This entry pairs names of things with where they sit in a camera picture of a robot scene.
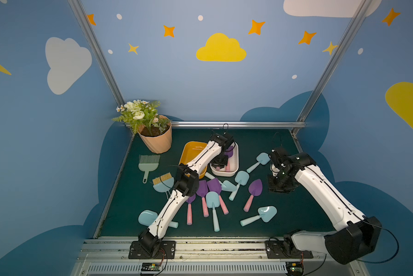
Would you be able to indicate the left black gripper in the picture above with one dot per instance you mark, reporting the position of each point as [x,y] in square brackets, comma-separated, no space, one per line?
[220,161]

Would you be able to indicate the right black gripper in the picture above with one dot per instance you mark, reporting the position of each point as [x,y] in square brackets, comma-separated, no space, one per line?
[279,183]

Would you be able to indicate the purple pointed shovel pink handle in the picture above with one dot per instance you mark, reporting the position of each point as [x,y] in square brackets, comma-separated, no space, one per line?
[229,152]

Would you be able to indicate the white plastic storage box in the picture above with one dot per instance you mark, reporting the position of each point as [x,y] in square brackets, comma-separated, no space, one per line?
[234,164]

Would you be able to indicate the yellow plastic storage box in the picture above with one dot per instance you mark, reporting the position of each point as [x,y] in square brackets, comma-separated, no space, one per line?
[190,151]

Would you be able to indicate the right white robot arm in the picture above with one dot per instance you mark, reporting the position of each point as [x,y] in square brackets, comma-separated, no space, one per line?
[355,235]

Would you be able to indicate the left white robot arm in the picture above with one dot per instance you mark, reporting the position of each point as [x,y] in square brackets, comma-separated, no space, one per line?
[185,185]

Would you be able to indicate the blue shovel far right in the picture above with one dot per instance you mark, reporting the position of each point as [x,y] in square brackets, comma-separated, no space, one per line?
[263,158]

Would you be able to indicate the blue shovel under purple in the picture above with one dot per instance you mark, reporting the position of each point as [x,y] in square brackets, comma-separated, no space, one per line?
[226,185]

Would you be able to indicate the blue pointed shovel front right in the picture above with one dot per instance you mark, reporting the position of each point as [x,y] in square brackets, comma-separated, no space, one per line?
[264,213]

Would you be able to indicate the blue round shovel centre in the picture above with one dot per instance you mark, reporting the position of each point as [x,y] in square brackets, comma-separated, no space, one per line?
[212,201]

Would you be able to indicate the potted artificial flower plant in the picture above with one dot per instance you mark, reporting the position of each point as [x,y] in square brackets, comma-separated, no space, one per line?
[143,119]

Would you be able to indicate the blue toy brush scoop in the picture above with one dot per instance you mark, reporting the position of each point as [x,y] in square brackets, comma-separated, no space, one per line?
[164,184]

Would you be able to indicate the green toy rake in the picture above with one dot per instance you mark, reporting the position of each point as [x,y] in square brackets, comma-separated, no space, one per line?
[148,163]

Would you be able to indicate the right circuit board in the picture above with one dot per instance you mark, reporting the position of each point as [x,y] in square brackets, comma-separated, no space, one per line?
[294,269]

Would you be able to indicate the circuit board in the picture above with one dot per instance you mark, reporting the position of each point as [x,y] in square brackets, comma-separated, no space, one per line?
[150,267]
[294,269]

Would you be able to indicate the blue shovel front left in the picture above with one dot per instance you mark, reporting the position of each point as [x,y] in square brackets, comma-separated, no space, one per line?
[147,217]

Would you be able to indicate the left circuit board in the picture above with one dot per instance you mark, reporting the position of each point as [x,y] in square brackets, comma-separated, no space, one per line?
[150,267]

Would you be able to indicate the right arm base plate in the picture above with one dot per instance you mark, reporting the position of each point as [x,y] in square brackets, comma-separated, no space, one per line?
[280,249]

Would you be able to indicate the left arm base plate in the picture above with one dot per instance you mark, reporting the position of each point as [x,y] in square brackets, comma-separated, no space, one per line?
[136,251]

